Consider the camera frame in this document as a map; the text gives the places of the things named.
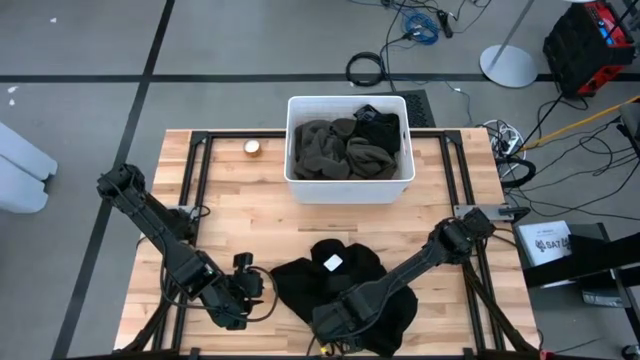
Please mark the olive green sweatshirt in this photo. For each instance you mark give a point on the olive green sweatshirt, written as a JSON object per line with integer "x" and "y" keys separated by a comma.
{"x": 325, "y": 150}

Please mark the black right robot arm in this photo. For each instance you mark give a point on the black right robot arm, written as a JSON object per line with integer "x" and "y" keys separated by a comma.
{"x": 425, "y": 255}

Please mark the white furniture piece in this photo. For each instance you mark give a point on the white furniture piece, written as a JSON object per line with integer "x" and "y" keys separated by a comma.
{"x": 20, "y": 170}

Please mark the black perforated floor mat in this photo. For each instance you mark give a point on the black perforated floor mat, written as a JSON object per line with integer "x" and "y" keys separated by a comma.
{"x": 420, "y": 109}

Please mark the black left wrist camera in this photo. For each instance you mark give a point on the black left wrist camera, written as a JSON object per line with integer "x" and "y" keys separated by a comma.
{"x": 243, "y": 260}

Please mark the black garment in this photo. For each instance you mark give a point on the black garment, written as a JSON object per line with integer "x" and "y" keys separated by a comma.
{"x": 310, "y": 285}
{"x": 380, "y": 127}

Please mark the black equipment stand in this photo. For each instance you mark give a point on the black equipment stand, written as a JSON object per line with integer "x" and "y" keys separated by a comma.
{"x": 600, "y": 260}

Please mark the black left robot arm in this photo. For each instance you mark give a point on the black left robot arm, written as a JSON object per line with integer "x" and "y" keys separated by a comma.
{"x": 160, "y": 235}

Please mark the white round stand base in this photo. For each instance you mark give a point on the white round stand base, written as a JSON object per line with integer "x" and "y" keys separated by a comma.
{"x": 507, "y": 65}

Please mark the black metal table frame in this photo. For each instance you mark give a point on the black metal table frame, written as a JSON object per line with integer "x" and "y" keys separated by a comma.
{"x": 225, "y": 134}

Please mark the white printed cardboard box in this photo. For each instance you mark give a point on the white printed cardboard box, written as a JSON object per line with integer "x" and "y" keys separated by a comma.
{"x": 545, "y": 245}

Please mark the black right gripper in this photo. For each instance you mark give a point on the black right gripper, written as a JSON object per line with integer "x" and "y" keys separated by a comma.
{"x": 340, "y": 317}

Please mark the black and red case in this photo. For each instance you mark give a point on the black and red case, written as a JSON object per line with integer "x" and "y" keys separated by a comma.
{"x": 575, "y": 50}

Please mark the white perforated laundry basket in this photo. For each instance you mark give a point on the white perforated laundry basket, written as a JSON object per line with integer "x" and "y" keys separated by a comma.
{"x": 350, "y": 192}

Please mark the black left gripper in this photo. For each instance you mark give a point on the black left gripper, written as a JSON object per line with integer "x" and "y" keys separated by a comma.
{"x": 235, "y": 300}

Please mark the black power strip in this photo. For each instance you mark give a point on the black power strip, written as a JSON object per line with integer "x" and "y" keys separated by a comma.
{"x": 445, "y": 22}

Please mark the white power strip bundle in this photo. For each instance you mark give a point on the white power strip bundle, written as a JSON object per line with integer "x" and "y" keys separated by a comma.
{"x": 507, "y": 142}

